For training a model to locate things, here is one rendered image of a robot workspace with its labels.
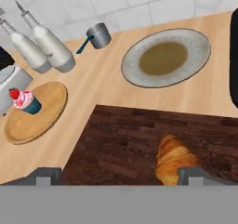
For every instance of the white bottle with metal spout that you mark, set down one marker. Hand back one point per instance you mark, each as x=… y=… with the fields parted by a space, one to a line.
x=52 y=46
x=26 y=48

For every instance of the golden brown croissant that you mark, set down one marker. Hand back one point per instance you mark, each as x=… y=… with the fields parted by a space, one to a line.
x=172 y=159

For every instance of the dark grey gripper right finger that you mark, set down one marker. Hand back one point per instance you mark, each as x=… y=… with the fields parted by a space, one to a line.
x=193 y=175

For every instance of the dark wooden cutting board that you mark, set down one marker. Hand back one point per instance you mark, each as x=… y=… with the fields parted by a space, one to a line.
x=130 y=147

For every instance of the round light wooden board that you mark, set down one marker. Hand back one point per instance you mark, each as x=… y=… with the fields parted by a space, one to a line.
x=46 y=116

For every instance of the black hob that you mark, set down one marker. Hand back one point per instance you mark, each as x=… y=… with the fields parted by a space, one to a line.
x=234 y=60

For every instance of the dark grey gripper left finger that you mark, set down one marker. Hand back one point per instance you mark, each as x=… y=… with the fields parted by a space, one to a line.
x=46 y=175

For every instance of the grey plate with brown centre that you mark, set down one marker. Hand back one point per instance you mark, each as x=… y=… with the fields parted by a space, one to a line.
x=165 y=58

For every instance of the pink cupcake with strawberry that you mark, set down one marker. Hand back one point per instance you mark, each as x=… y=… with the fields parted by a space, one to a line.
x=26 y=102

